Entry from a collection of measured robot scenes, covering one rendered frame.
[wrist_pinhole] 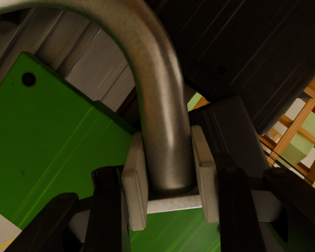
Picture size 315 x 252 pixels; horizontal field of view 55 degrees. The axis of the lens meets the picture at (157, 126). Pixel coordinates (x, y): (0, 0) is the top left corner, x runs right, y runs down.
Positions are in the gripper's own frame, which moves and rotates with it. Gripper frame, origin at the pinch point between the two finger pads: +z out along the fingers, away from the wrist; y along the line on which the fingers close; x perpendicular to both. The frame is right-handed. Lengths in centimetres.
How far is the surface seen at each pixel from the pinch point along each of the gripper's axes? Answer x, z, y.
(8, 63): 7.2, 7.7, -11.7
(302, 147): -114, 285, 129
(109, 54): 7, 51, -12
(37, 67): 6.6, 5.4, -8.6
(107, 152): -0.1, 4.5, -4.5
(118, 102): -7, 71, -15
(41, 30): 9.2, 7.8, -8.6
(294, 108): -206, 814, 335
